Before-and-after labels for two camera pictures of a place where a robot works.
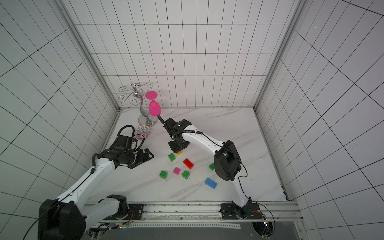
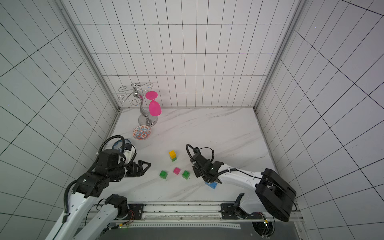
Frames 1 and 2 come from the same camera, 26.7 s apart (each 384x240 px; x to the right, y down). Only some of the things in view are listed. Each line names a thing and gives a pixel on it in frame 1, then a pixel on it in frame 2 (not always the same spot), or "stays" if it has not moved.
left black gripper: x=141 y=159 → x=133 y=166
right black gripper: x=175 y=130 → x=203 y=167
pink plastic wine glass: x=154 y=107 stays
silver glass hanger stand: x=137 y=89 stays
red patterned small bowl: x=142 y=130 stays
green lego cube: x=185 y=174 stays
